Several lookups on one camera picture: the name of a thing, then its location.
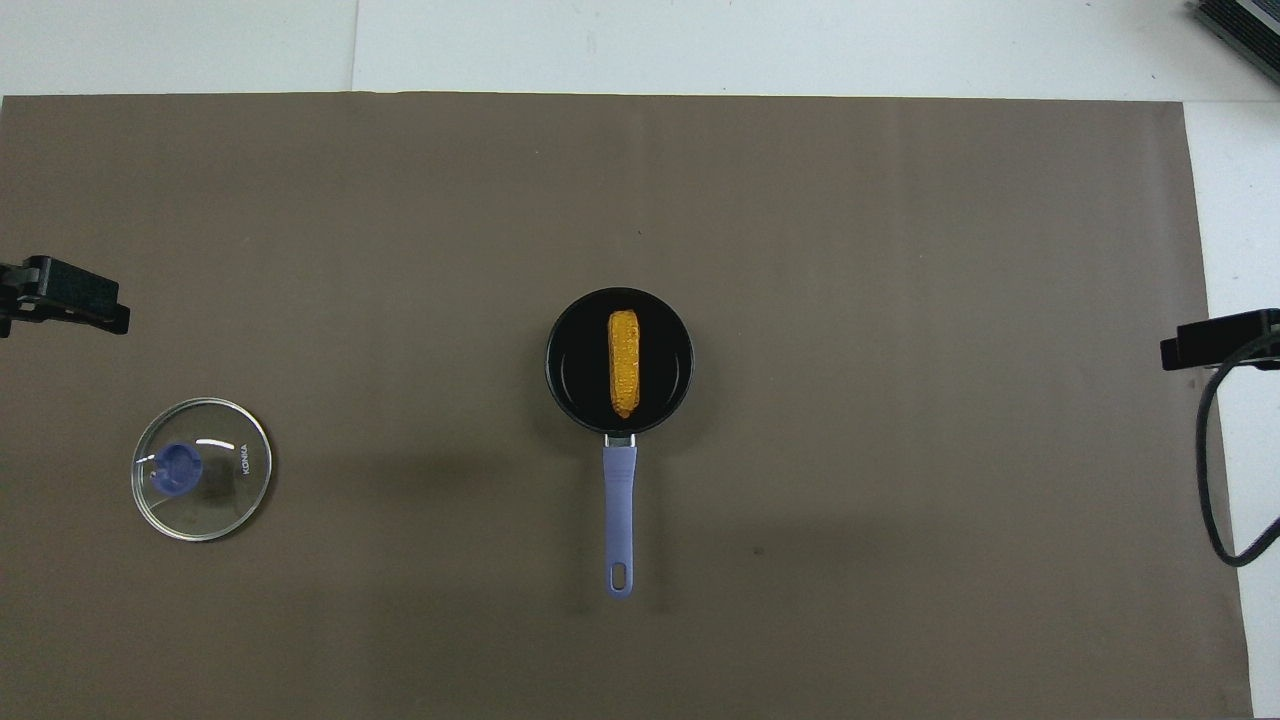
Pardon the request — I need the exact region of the black pot with purple handle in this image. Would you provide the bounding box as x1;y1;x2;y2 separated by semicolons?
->
545;287;695;600

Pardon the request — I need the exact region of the glass lid with blue knob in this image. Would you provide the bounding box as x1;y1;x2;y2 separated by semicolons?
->
131;397;273;542

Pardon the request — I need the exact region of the dark grey ribbed box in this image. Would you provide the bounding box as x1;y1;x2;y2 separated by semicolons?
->
1188;0;1280;85

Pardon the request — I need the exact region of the yellow corn cob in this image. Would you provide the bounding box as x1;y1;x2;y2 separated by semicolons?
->
608;310;643;420

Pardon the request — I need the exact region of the black cable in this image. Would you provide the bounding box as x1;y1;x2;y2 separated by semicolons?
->
1196;331;1280;569

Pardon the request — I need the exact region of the black stand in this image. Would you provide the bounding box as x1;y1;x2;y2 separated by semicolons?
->
0;255;132;339
1160;309;1280;372

